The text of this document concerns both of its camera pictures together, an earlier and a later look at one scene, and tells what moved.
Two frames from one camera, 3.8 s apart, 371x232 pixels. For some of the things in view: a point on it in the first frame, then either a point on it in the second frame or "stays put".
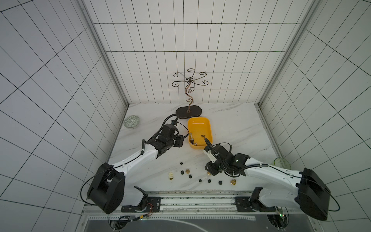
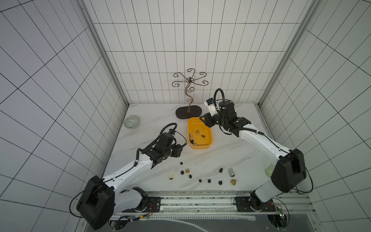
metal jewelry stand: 190,111 stays put
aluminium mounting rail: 207,203 stays put
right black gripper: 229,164 to 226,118
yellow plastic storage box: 199,128 stays put
